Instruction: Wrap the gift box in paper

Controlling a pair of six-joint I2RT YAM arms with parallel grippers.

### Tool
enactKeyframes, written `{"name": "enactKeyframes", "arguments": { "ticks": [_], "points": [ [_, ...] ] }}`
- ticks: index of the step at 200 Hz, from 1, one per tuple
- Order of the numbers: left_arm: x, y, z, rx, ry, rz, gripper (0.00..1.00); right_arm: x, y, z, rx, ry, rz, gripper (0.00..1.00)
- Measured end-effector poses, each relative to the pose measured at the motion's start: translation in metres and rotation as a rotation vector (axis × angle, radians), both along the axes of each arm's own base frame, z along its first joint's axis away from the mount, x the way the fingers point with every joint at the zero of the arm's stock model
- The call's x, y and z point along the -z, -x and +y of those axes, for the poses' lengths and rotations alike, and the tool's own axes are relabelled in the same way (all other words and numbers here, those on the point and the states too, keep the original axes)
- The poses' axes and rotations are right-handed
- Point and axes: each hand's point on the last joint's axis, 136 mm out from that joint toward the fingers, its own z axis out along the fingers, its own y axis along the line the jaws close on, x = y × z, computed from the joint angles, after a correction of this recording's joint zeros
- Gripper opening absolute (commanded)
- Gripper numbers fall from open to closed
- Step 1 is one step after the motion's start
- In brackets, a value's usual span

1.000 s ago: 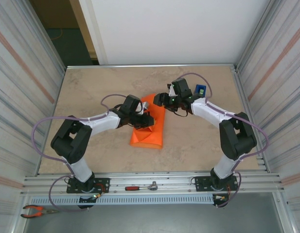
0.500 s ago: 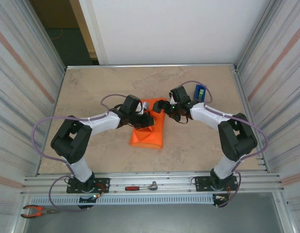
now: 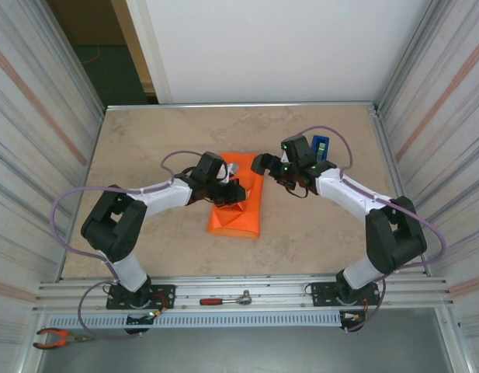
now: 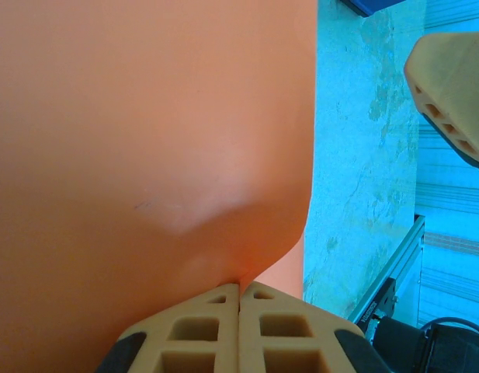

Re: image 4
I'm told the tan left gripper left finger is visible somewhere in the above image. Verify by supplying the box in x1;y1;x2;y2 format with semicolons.
94;282;241;373

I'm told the orange wrapping paper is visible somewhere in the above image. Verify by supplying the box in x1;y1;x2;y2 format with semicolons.
0;0;317;373

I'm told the aluminium table frame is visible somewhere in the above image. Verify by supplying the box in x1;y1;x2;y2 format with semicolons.
347;213;426;331

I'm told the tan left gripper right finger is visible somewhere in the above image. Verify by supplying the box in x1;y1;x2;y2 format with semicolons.
239;281;392;373

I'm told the blue tape dispenser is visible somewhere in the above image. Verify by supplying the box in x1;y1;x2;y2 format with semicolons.
342;0;403;17

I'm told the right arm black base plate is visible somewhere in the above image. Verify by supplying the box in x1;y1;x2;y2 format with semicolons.
355;277;399;339

